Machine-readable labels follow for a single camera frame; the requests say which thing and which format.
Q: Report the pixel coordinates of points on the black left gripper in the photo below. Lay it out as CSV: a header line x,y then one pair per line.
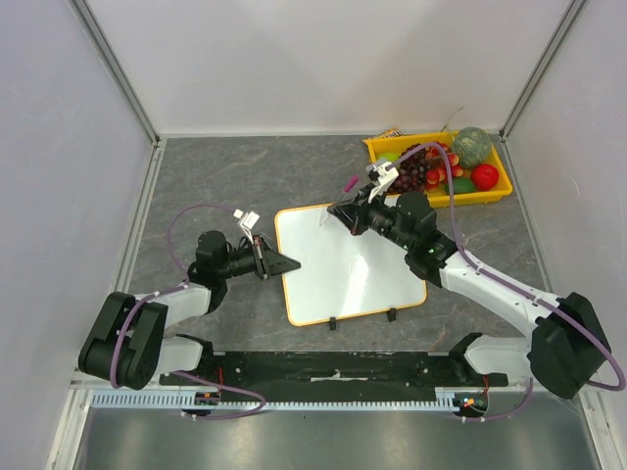
x,y
263,259

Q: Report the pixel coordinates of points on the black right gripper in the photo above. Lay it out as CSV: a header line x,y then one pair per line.
x,y
357,214

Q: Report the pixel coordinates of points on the white purple marker pen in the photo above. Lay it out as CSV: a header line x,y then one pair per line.
x,y
343,195

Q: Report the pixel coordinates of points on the yellow-framed whiteboard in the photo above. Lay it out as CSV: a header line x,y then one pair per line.
x,y
341,276

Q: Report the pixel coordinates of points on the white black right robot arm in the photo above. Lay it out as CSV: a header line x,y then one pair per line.
x,y
562,344

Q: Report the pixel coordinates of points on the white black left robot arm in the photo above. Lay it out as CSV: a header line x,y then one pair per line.
x,y
127,345

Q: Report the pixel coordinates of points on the green apple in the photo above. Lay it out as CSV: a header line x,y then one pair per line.
x,y
387,158

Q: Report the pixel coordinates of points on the dark purple grape bunch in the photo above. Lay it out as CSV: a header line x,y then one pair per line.
x,y
412,179

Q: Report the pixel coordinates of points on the yellow plastic fruit tray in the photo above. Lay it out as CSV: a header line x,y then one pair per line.
x,y
438,198

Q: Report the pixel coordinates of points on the yellow snack packet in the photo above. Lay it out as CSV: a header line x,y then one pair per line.
x,y
394,132

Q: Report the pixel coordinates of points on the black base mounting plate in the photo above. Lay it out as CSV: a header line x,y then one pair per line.
x,y
343,375

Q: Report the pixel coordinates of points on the green mango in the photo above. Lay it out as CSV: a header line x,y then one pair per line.
x,y
461,185

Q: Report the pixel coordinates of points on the red apple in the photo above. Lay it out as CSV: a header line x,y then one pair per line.
x,y
485,177

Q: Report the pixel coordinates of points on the green netted melon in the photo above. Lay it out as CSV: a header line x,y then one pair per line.
x,y
473,146

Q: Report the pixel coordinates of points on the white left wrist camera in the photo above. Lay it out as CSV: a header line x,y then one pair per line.
x,y
246,221

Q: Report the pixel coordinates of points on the white slotted cable duct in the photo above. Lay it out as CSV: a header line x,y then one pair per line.
x,y
206,400

